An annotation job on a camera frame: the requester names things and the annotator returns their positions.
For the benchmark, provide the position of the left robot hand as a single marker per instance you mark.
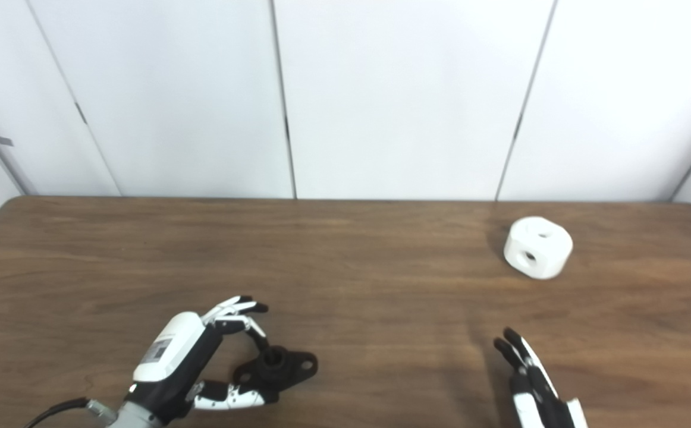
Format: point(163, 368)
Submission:
point(170, 351)

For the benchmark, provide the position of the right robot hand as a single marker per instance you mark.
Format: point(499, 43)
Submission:
point(536, 395)

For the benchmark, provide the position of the black flanged holder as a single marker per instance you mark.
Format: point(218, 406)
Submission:
point(280, 368)

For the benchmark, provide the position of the round white piece with holes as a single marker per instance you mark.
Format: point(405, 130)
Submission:
point(547, 249)

